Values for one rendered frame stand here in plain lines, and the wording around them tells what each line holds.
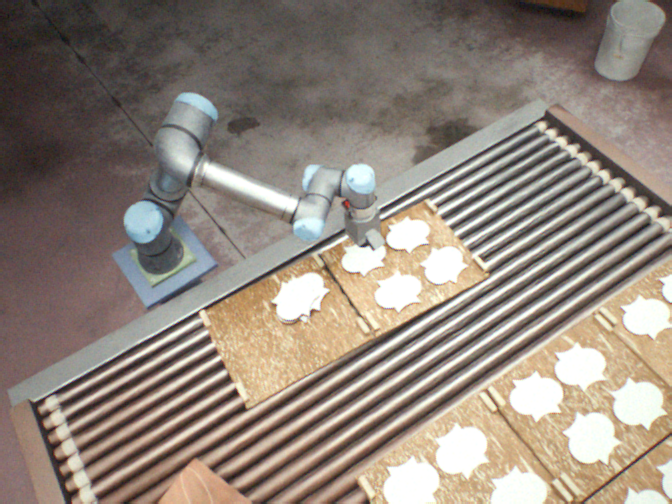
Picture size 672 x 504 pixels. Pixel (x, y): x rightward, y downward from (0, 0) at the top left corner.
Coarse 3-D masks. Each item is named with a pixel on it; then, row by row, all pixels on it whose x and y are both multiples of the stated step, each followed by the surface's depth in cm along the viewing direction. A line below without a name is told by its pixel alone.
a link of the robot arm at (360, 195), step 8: (352, 168) 157; (360, 168) 157; (368, 168) 157; (344, 176) 159; (352, 176) 156; (360, 176) 156; (368, 176) 156; (344, 184) 158; (352, 184) 156; (360, 184) 155; (368, 184) 156; (344, 192) 159; (352, 192) 158; (360, 192) 157; (368, 192) 158; (352, 200) 162; (360, 200) 160; (368, 200) 161; (360, 208) 163
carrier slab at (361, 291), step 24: (408, 216) 198; (432, 216) 198; (432, 240) 192; (456, 240) 192; (336, 264) 190; (384, 264) 188; (408, 264) 188; (360, 288) 184; (432, 288) 182; (456, 288) 182; (360, 312) 179; (384, 312) 179; (408, 312) 178
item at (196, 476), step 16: (192, 464) 147; (176, 480) 145; (192, 480) 145; (208, 480) 145; (224, 480) 144; (176, 496) 143; (192, 496) 143; (208, 496) 142; (224, 496) 142; (240, 496) 142
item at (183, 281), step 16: (176, 224) 211; (192, 240) 207; (128, 256) 205; (208, 256) 203; (128, 272) 201; (192, 272) 199; (208, 272) 201; (144, 288) 197; (160, 288) 197; (176, 288) 196; (144, 304) 194
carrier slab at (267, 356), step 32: (256, 288) 186; (224, 320) 181; (256, 320) 180; (320, 320) 179; (352, 320) 178; (224, 352) 175; (256, 352) 174; (288, 352) 173; (320, 352) 173; (256, 384) 169; (288, 384) 168
